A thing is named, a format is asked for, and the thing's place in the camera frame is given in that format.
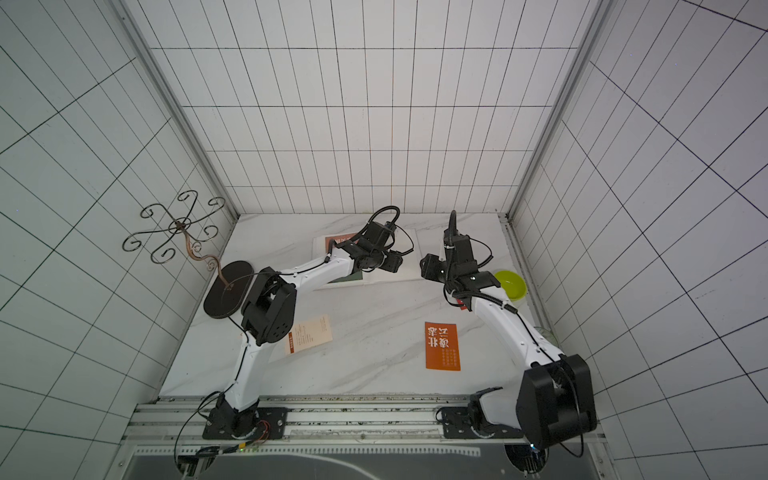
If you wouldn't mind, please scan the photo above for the orange photo card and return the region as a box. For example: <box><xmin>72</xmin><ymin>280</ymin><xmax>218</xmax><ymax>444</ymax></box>
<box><xmin>325</xmin><ymin>234</ymin><xmax>359</xmax><ymax>255</ymax></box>
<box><xmin>424</xmin><ymin>322</ymin><xmax>461</xmax><ymax>371</ymax></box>

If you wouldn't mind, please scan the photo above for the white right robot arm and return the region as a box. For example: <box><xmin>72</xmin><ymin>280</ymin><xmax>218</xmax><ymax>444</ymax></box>
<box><xmin>420</xmin><ymin>228</ymin><xmax>598</xmax><ymax>450</ymax></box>

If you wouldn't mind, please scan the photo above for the lime green plastic bowl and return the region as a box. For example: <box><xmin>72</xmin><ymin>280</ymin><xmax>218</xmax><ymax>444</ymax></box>
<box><xmin>494</xmin><ymin>270</ymin><xmax>528</xmax><ymax>302</ymax></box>

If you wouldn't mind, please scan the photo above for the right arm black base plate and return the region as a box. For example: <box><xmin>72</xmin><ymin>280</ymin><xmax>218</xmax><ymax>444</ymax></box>
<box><xmin>436</xmin><ymin>406</ymin><xmax>524</xmax><ymax>440</ymax></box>

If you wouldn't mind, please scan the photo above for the green photo card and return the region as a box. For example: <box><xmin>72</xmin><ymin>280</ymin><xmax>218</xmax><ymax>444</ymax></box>
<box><xmin>339</xmin><ymin>271</ymin><xmax>364</xmax><ymax>282</ymax></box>

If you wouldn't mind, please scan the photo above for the copper wire jewelry stand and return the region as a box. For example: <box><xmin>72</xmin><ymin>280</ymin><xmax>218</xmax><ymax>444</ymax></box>
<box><xmin>122</xmin><ymin>189</ymin><xmax>256</xmax><ymax>319</ymax></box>

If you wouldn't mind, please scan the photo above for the aluminium mounting rail frame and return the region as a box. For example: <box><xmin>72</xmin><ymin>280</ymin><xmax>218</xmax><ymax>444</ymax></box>
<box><xmin>119</xmin><ymin>392</ymin><xmax>607</xmax><ymax>480</ymax></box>

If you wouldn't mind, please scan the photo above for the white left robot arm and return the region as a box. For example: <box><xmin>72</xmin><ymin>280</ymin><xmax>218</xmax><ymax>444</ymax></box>
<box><xmin>204</xmin><ymin>217</ymin><xmax>413</xmax><ymax>439</ymax></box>

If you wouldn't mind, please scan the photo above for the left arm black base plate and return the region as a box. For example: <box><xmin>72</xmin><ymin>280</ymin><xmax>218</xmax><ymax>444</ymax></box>
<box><xmin>202</xmin><ymin>407</ymin><xmax>288</xmax><ymax>441</ymax></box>

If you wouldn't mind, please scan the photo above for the cream text photo card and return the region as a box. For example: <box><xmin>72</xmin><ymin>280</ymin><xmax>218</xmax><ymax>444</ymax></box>
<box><xmin>285</xmin><ymin>315</ymin><xmax>333</xmax><ymax>355</ymax></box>

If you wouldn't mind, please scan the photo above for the white photo album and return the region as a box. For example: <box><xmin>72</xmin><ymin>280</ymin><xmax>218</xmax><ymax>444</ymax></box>
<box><xmin>312</xmin><ymin>229</ymin><xmax>421</xmax><ymax>289</ymax></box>

